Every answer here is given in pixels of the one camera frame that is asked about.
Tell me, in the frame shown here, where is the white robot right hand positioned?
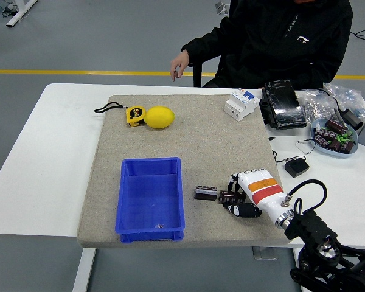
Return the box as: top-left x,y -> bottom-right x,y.
222,167 -> 293,223

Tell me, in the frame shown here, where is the person's hand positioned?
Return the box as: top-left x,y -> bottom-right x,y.
169,50 -> 191,82

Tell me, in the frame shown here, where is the black plastic-wrapped box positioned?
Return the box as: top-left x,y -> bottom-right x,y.
258,79 -> 307,130

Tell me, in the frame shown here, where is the blue plastic box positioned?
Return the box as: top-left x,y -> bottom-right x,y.
114,156 -> 186,244

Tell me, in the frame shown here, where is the black power adapter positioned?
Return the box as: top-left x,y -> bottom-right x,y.
284,156 -> 310,179
342,108 -> 364,131

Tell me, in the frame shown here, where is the yellow lemon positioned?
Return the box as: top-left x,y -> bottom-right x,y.
143,105 -> 176,130

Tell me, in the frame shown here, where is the grey-brown felt mat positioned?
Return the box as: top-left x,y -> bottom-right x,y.
76,94 -> 296,249

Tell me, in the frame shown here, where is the white table leg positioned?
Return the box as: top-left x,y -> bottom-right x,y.
72,248 -> 97,292
293,247 -> 305,265

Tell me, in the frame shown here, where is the yellow tape measure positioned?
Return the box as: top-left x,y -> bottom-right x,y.
93,102 -> 147,128

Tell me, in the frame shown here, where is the white circuit breaker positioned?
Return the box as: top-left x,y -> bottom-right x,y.
224,88 -> 260,122

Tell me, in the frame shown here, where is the light blue bowl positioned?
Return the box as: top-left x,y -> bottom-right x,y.
310,118 -> 360,159

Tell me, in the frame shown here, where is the green plastic connector pile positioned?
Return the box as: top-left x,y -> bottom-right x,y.
334,130 -> 355,144

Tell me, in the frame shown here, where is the person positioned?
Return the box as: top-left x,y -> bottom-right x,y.
181,0 -> 353,89

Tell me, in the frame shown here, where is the clear bag of metal washers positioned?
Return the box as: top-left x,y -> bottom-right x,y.
301,89 -> 337,122

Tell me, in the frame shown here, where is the clear bag of blue parts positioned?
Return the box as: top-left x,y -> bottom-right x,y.
323,82 -> 365,120

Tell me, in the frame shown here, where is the thin black adapter cord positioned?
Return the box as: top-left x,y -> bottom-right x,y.
269,136 -> 317,164

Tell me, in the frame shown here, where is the metal table bracket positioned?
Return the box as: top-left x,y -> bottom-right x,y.
251,246 -> 279,261

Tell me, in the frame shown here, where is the white desk frame foot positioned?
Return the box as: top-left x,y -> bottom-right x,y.
5,0 -> 39,28

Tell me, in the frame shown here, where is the black floor cable bundle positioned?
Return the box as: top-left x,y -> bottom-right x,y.
0,0 -> 18,18

